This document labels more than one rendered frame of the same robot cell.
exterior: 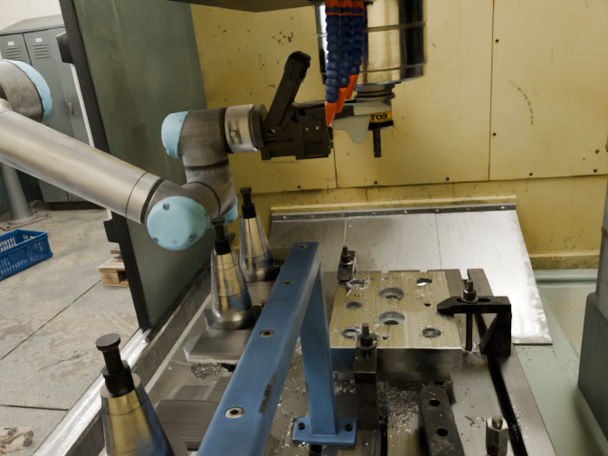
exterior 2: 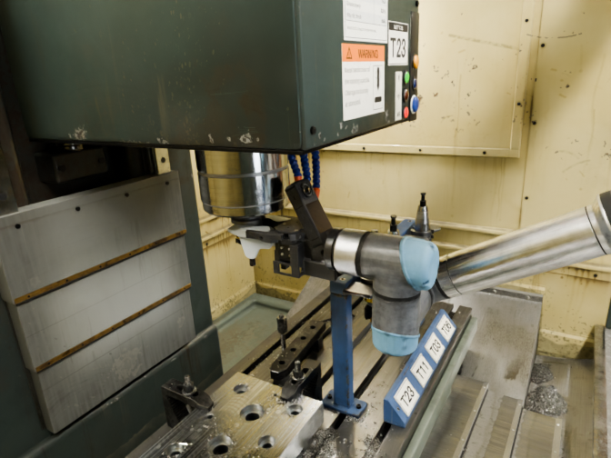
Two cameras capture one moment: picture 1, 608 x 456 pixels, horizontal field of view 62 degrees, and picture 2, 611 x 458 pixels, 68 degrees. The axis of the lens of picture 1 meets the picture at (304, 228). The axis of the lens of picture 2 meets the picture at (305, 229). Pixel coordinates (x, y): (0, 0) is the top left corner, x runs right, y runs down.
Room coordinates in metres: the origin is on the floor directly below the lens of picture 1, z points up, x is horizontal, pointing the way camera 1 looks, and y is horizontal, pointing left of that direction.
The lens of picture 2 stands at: (1.49, 0.25, 1.64)
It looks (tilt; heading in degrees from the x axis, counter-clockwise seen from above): 19 degrees down; 201
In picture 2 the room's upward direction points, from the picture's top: 3 degrees counter-clockwise
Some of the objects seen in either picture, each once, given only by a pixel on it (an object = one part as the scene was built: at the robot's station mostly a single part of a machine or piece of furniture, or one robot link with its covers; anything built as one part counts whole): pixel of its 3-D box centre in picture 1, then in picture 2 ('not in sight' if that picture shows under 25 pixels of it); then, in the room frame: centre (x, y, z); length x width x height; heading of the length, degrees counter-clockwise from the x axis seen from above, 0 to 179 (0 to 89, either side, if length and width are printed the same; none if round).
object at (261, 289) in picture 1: (247, 293); not in sight; (0.55, 0.08, 1.21); 0.07 x 0.05 x 0.01; 79
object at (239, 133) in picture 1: (245, 128); (353, 251); (0.82, 0.08, 1.37); 0.08 x 0.05 x 0.08; 169
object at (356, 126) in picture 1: (358, 123); (270, 231); (0.76, -0.10, 1.37); 0.09 x 0.03 x 0.06; 66
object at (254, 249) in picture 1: (252, 240); not in sight; (0.60, 0.07, 1.26); 0.04 x 0.04 x 0.07
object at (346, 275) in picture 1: (347, 275); not in sight; (1.05, -0.09, 0.97); 0.13 x 0.03 x 0.15; 169
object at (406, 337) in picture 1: (392, 316); (237, 438); (0.87, -0.15, 0.97); 0.29 x 0.23 x 0.05; 169
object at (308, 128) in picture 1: (295, 128); (309, 248); (0.81, 0.00, 1.36); 0.12 x 0.08 x 0.09; 79
